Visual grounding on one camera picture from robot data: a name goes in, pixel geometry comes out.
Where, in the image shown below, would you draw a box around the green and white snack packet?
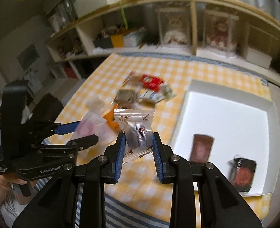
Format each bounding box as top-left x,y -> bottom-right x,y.
163,83 -> 177,99

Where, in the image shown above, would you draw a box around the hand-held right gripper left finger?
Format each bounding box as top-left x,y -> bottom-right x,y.
12,132 -> 126,228

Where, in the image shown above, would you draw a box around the silver cookie snack packet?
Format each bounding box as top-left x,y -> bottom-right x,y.
114,108 -> 154,165

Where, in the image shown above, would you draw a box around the orange box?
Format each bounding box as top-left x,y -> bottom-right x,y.
110,34 -> 125,48

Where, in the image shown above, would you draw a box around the clear packet with brown snack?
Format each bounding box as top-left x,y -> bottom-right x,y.
123,72 -> 143,89

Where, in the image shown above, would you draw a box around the white storage box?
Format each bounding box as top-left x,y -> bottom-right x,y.
245,23 -> 274,70

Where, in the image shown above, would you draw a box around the black and red snack packet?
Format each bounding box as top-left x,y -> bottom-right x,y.
228,157 -> 258,193

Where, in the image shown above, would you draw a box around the person's left hand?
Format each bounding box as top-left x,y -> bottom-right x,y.
0,167 -> 35,206

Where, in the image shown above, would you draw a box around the green strap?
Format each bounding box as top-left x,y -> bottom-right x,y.
118,0 -> 129,29

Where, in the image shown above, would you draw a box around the dark square snack packet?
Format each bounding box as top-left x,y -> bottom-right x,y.
114,89 -> 137,104

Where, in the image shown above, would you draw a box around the doll in white dress case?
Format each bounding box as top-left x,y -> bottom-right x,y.
156,7 -> 193,47

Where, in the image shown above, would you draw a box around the white cardboard tray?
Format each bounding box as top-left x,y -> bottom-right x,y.
169,79 -> 277,196

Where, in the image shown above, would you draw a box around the silver and white snack packet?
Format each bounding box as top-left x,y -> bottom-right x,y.
139,90 -> 166,107

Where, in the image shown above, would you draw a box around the cream wooden shelf unit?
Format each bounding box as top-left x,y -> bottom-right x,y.
46,0 -> 280,89

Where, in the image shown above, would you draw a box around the dark box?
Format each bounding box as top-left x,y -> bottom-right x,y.
93,37 -> 113,49

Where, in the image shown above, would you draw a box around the pink and white snack packet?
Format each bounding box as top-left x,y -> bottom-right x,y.
72,97 -> 118,158

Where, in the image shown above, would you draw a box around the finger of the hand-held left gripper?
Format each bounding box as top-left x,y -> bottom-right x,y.
27,121 -> 81,136
31,134 -> 99,158

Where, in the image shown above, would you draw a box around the orange snack packet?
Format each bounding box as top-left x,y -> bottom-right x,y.
103,103 -> 119,133

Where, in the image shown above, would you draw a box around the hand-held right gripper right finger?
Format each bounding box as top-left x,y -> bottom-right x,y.
152,132 -> 264,228

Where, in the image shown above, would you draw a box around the doll in red dress case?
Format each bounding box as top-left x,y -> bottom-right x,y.
202,9 -> 240,55

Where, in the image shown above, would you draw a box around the clear jars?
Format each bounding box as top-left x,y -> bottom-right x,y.
48,0 -> 79,33

